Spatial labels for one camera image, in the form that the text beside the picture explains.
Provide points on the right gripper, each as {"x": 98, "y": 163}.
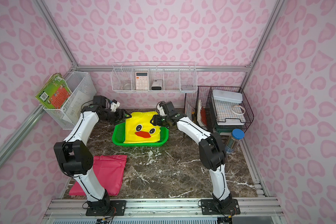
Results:
{"x": 159, "y": 120}

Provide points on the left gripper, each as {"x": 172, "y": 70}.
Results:
{"x": 119, "y": 115}

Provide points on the yellow duck face raincoat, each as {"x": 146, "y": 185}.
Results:
{"x": 138, "y": 129}

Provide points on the pink raincoat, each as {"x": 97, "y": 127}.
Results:
{"x": 96, "y": 176}

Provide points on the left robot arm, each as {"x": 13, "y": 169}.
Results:
{"x": 76, "y": 142}

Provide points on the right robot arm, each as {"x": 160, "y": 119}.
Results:
{"x": 211, "y": 148}

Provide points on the green plastic basket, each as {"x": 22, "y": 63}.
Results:
{"x": 119, "y": 137}

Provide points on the small grey device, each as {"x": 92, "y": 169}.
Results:
{"x": 157, "y": 85}

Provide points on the white calculator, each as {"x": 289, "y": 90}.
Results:
{"x": 141, "y": 81}

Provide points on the green and red booklet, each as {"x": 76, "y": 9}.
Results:
{"x": 55, "y": 92}

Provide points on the white plastic box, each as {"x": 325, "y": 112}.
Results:
{"x": 227, "y": 96}

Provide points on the blue lid pencil jar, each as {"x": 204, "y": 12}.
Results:
{"x": 236, "y": 136}

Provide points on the white wire wall shelf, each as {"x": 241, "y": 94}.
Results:
{"x": 176, "y": 78}

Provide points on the black wire file rack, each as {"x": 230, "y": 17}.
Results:
{"x": 193, "y": 104}

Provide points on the white wire wall basket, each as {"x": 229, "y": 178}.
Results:
{"x": 83, "y": 90}

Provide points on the black wire tray stack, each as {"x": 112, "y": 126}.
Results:
{"x": 226, "y": 116}

